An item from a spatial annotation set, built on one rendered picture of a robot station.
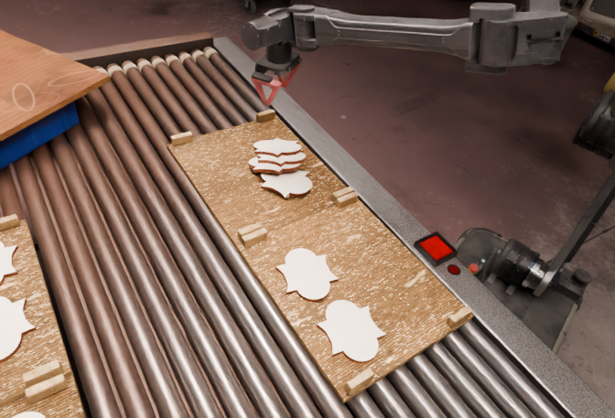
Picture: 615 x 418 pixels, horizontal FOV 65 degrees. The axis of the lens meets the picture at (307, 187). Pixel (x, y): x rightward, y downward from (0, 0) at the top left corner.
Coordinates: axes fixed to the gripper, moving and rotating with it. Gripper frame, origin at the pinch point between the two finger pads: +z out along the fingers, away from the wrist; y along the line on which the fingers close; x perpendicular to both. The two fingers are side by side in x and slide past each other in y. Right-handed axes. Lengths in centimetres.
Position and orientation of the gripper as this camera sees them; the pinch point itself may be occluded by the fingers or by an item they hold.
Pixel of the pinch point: (275, 92)
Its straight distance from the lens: 118.0
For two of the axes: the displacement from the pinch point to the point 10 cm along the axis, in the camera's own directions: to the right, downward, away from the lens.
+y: -3.7, 5.9, -7.1
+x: 9.2, 3.3, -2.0
